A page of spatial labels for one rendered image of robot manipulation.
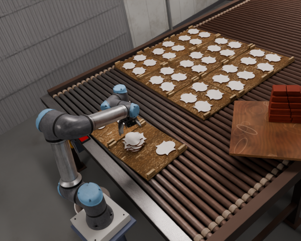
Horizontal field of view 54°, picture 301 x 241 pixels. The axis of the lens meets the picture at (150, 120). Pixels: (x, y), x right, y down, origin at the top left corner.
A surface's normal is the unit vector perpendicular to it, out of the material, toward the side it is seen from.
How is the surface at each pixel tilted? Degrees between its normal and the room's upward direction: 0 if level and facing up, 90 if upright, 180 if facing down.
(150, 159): 0
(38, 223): 0
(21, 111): 90
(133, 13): 90
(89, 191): 7
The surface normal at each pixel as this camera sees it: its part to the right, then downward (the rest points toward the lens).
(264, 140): -0.16, -0.76
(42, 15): 0.69, 0.36
